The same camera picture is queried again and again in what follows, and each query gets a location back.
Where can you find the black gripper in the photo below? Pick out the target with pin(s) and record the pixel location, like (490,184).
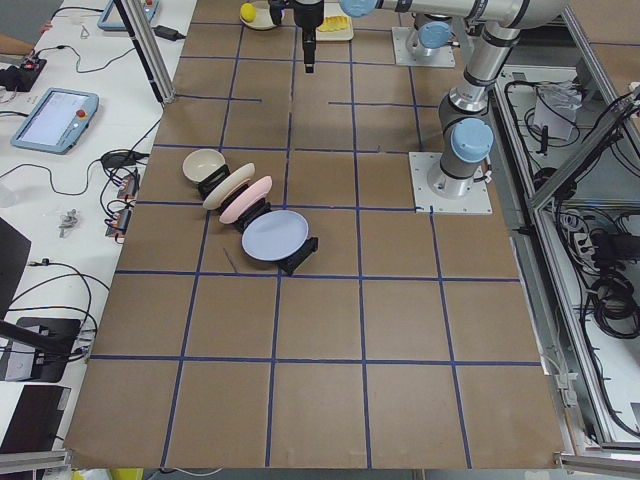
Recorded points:
(308,12)

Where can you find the blue plate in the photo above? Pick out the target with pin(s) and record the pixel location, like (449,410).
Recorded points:
(275,235)

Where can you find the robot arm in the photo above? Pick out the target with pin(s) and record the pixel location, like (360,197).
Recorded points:
(427,43)
(467,138)

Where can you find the pink plate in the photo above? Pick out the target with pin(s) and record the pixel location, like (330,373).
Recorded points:
(255,192)

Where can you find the cream plate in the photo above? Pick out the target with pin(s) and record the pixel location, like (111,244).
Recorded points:
(229,185)

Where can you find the cream rectangular tray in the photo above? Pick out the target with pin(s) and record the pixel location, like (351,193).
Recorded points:
(344,35)

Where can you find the cream shallow bowl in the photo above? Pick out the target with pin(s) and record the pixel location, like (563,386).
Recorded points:
(263,19)

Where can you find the yellow lemon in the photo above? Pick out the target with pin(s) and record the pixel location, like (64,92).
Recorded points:
(248,12)

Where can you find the black power adapter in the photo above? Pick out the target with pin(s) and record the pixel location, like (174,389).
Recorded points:
(168,33)

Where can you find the black dish rack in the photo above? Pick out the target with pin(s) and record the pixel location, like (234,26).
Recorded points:
(289,264)

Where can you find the near teach pendant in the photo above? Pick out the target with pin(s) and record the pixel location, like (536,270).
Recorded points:
(57,121)

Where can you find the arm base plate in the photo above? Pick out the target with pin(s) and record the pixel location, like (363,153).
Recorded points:
(409,51)
(435,192)

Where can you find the aluminium frame post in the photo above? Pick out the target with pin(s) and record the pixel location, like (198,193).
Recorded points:
(143,40)

